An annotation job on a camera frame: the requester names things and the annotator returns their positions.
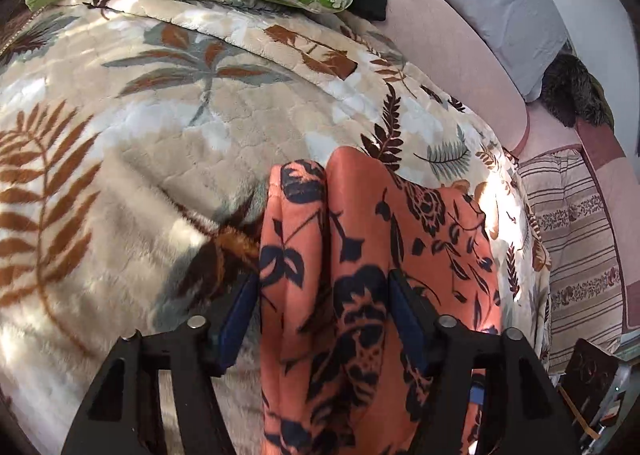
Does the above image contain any grey-blue pillow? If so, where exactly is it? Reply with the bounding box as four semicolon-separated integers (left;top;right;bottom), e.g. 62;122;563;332
400;0;573;103

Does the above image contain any dark brown object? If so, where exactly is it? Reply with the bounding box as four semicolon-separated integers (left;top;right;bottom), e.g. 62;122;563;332
560;337;621;436

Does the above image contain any orange floral garment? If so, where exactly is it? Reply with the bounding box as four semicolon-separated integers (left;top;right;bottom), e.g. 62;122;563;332
257;145;503;455

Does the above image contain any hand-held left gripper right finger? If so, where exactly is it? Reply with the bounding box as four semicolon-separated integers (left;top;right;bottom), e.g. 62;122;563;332
387;267;576;455

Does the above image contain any striped beige sofa cushion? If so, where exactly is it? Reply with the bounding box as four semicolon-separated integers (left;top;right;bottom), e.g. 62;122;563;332
517;108;640;376

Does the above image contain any dark furry cloth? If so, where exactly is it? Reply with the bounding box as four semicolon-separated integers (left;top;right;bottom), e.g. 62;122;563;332
540;52;616;128

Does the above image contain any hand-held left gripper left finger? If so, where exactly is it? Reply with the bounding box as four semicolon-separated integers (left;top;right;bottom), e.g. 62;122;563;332
60;271;261;455

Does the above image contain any beige leaf-print blanket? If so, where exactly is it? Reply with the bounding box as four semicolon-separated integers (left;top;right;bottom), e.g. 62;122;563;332
0;0;553;455

